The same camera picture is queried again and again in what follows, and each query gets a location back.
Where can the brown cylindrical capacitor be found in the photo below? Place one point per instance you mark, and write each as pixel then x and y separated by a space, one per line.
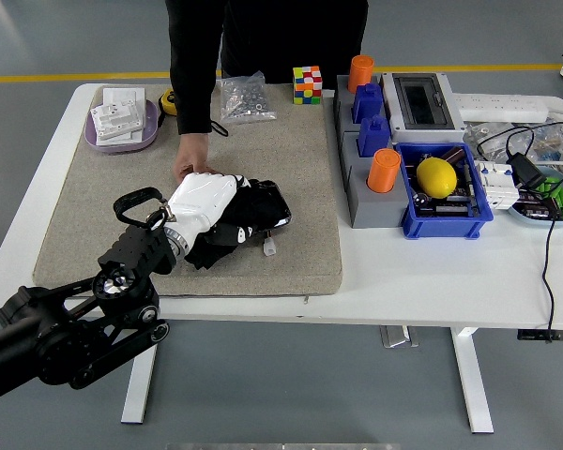
pixel 452 154

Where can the white circuit breaker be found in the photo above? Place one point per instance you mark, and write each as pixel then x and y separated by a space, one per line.
pixel 497 185

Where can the brown terminal strip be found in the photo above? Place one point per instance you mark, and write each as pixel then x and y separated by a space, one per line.
pixel 537 208

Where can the metal floor socket plate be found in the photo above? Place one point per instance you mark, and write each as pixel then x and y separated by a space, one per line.
pixel 398 336

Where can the grey-brown mat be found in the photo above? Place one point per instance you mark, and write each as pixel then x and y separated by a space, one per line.
pixel 263 154

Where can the black strip under table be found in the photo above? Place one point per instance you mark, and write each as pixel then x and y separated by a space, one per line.
pixel 530 335

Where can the black rag with red patch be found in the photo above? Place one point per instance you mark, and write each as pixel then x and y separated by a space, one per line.
pixel 206 255

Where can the purple tray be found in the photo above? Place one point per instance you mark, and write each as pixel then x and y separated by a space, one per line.
pixel 147 136

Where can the green terminal blocks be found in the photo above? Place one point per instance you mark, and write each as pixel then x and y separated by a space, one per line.
pixel 556 194

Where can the blue plastic bin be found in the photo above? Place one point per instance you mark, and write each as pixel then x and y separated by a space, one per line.
pixel 441 227

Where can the person's right hand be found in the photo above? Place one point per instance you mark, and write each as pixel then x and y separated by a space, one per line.
pixel 190 152

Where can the orange cylinder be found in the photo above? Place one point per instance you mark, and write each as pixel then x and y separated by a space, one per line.
pixel 384 171
pixel 361 72

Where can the white table leg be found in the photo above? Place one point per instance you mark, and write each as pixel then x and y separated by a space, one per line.
pixel 474 384
pixel 138 389

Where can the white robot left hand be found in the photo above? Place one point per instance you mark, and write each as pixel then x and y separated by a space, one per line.
pixel 197 197

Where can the yellow tape measure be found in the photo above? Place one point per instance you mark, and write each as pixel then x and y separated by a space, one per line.
pixel 168 100

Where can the clear bag of small parts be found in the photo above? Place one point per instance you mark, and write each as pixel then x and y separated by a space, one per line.
pixel 492 136

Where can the white electrical distribution box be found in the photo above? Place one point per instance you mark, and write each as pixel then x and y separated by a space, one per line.
pixel 422 100

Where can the yellow lemon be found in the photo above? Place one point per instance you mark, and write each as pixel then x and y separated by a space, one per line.
pixel 436 177

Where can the white power strip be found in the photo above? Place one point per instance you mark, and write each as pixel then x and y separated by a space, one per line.
pixel 502 108

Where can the blue block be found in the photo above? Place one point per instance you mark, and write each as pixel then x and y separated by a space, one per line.
pixel 374 138
pixel 368 103

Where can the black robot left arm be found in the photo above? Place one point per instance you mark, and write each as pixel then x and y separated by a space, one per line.
pixel 75 337

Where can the colourful puzzle cube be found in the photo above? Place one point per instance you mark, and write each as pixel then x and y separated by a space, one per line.
pixel 307 86

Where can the clear bag of screws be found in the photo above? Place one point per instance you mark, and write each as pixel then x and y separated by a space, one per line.
pixel 244 100

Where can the person's right forearm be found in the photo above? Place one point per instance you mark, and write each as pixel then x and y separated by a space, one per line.
pixel 192 103

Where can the light blue dish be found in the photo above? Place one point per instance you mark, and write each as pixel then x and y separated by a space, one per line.
pixel 544 222

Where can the person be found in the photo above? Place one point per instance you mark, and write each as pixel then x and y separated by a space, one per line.
pixel 286 37

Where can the white wall switch plate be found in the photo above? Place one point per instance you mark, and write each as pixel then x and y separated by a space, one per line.
pixel 124 96
pixel 122 138
pixel 117 119

